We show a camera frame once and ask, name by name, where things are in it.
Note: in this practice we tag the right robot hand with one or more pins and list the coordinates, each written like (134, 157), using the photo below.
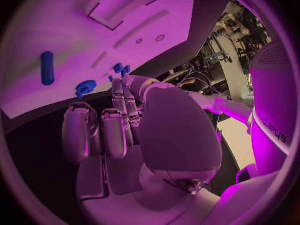
(180, 135)

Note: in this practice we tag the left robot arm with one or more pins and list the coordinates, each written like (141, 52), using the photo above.
(230, 106)

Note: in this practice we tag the white task board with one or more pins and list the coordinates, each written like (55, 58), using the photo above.
(70, 31)

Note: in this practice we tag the small blue peg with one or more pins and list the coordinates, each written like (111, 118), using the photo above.
(110, 78)

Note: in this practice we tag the blue plug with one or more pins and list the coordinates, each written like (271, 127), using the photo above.
(118, 67)

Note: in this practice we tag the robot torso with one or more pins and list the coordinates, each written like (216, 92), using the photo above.
(272, 97)

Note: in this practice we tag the cluttered workshop rack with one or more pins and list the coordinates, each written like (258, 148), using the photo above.
(234, 41)

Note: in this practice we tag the blue long cylinder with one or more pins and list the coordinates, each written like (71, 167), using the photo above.
(47, 69)

